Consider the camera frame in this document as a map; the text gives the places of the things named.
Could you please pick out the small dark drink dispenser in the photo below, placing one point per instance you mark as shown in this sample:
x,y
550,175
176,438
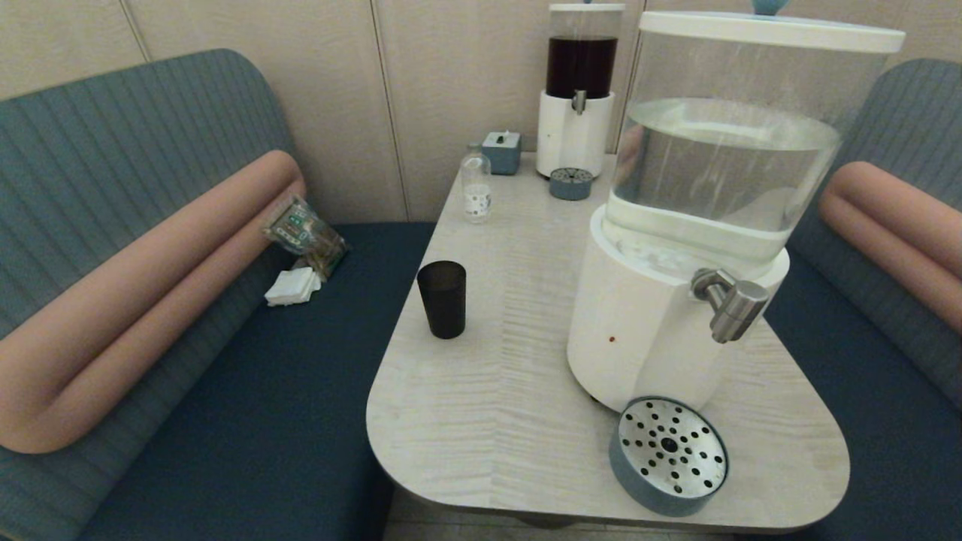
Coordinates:
x,y
571,139

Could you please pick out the large steel dispenser tap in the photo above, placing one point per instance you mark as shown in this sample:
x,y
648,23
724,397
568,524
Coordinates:
x,y
730,304

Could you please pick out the teal bench sofa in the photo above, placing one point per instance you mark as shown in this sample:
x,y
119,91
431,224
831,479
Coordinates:
x,y
864,421
113,135

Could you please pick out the small steel dispenser tap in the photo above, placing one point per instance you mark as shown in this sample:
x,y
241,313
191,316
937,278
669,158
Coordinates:
x,y
579,101

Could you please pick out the green brown snack packet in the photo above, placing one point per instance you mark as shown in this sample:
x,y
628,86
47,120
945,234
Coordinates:
x,y
304,233

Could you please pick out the large clear water dispenser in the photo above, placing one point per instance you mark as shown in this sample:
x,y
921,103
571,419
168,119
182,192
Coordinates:
x,y
639,330

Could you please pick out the blue-grey tissue box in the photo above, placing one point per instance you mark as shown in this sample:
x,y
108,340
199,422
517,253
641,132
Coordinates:
x,y
501,154

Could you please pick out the black plastic cup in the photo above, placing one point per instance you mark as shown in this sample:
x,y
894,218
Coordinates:
x,y
442,300

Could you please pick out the white napkin stack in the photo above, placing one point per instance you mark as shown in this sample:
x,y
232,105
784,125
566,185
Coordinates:
x,y
293,287

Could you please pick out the small clear plastic bottle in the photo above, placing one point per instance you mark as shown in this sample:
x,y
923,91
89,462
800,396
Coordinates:
x,y
476,191

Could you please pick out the pink bolster cushion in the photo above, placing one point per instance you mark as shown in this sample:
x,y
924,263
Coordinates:
x,y
902,225
150,300

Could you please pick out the small blue drip tray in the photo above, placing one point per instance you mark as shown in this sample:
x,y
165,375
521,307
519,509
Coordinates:
x,y
571,185

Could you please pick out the large blue steel drip tray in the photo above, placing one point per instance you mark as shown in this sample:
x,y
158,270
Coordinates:
x,y
669,451

